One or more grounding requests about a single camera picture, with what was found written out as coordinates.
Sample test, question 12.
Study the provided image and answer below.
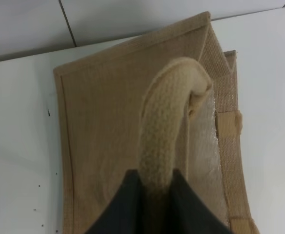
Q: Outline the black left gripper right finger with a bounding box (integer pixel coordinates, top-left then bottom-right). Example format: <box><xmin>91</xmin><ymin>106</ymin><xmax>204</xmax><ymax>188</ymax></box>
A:
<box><xmin>165</xmin><ymin>169</ymin><xmax>232</xmax><ymax>234</ymax></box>

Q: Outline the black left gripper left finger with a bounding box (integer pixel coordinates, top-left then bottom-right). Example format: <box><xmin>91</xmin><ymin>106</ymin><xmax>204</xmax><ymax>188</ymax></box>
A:
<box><xmin>87</xmin><ymin>170</ymin><xmax>143</xmax><ymax>234</ymax></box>

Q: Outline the brown linen tote bag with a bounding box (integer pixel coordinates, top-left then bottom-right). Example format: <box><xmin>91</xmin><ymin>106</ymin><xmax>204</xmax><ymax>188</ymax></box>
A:
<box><xmin>54</xmin><ymin>12</ymin><xmax>258</xmax><ymax>234</ymax></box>

